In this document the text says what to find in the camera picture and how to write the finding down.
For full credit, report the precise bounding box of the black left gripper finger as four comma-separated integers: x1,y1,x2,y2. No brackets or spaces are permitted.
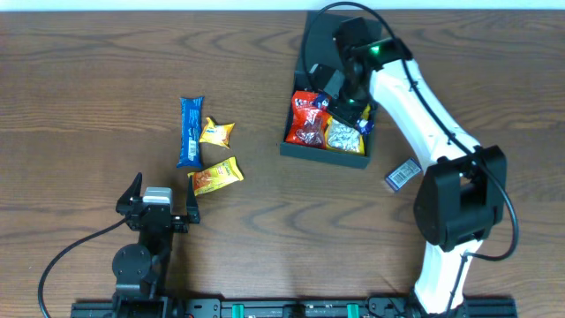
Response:
117,172,142,204
185,175,200,216

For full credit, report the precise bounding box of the dark blue Cadbury chocolate bar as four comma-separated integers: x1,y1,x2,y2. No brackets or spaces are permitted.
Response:
313,93,374,135

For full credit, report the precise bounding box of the red Hacks candy bag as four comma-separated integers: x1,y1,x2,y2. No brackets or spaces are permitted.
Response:
285,91,331,148

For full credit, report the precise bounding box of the yellow Hacks candy bag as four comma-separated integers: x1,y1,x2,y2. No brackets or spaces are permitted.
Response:
325,105,373,155

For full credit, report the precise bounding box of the long blue snack bar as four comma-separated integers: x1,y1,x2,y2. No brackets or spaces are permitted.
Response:
177,96,204,169

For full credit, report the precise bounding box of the small dark blue box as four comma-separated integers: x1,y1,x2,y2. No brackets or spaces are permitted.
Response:
385,157,422,192

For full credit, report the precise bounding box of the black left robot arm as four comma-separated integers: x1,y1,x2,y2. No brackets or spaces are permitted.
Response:
109,173,200,318

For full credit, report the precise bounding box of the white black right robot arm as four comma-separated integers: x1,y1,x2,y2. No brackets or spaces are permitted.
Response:
323,18,517,318

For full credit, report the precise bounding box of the dark green open box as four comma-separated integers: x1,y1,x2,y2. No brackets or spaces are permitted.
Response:
280,14,375,169

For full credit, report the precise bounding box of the yellow orange snack packet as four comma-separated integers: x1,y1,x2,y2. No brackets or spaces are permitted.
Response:
187,156,244,196

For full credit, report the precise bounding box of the small yellow candy packet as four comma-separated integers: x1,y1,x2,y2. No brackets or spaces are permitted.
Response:
199,117,235,148

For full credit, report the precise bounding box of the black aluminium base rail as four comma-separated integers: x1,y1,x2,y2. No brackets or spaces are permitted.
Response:
70,296,518,318

